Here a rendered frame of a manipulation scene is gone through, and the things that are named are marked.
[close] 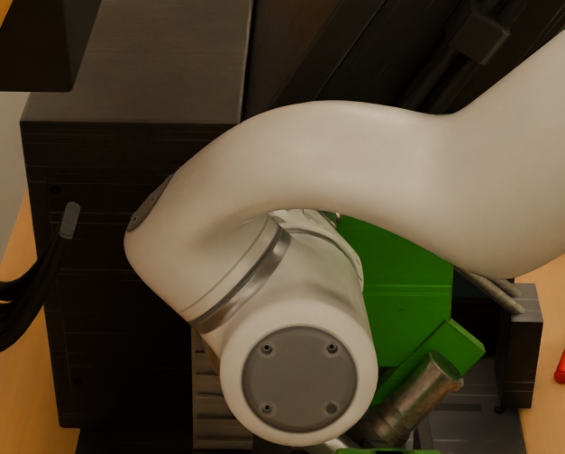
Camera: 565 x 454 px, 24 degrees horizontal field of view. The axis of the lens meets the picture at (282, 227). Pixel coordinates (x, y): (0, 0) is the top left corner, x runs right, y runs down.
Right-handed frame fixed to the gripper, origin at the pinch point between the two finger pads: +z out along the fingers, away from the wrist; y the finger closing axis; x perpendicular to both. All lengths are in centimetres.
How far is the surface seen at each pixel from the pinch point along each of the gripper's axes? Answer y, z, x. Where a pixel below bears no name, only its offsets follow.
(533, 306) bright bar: -26.5, 20.3, -7.0
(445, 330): -16.0, 2.7, -2.2
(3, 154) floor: 12, 235, 83
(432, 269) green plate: -11.5, 2.7, -4.8
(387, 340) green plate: -13.7, 3.2, 1.8
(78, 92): 17.1, 12.7, 7.4
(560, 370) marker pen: -35.3, 24.7, -4.3
